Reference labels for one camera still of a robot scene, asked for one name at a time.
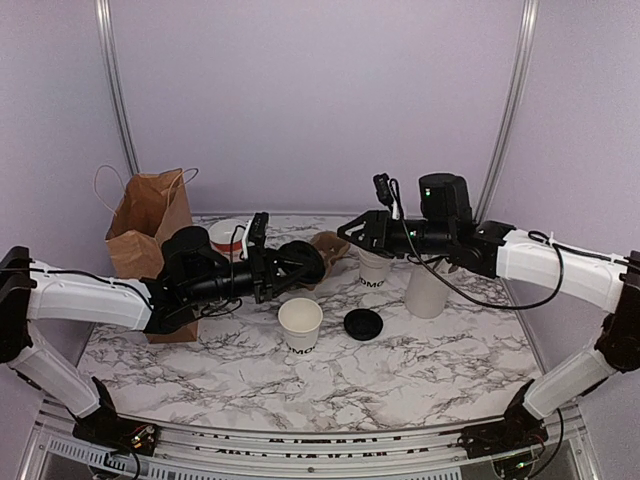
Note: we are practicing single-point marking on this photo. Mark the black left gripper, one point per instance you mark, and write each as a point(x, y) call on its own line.
point(264, 271)

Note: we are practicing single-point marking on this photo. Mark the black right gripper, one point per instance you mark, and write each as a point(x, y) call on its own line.
point(375, 221)

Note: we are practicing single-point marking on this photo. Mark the white paper coffee cup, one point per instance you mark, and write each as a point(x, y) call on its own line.
point(300, 319)

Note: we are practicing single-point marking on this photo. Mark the brown paper bag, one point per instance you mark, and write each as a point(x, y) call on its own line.
point(152, 209)

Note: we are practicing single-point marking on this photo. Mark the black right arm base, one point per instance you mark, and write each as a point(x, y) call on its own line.
point(516, 430)

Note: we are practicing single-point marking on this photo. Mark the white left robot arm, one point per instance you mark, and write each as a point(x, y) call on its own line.
point(32, 290)

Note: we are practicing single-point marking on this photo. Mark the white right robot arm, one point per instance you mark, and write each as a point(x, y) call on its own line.
point(499, 250)

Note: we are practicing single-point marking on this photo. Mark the white paper cup stack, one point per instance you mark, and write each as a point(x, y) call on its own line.
point(373, 269)

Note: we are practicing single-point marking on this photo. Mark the orange white bowl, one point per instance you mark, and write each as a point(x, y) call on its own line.
point(226, 237)

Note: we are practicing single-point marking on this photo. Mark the white cylindrical utensil holder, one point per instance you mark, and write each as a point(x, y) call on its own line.
point(425, 295)

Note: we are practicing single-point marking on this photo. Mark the black plastic cup lid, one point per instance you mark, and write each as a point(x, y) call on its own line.
point(363, 324)

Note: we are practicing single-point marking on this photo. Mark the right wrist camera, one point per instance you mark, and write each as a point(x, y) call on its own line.
point(388, 194)

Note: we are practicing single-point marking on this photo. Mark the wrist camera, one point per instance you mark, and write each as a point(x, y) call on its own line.
point(388, 194)
point(252, 233)

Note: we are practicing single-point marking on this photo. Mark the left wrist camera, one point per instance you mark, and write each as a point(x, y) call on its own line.
point(252, 233)

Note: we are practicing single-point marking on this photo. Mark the right aluminium frame post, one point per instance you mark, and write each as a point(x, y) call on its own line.
point(515, 91)

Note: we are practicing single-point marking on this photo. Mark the aluminium frame post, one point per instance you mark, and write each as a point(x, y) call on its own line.
point(515, 91)
point(110, 59)

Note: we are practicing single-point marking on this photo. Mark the aluminium front rail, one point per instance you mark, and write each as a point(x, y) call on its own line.
point(194, 452)

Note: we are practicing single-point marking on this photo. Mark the left aluminium frame post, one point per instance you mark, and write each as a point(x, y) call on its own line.
point(110, 59)

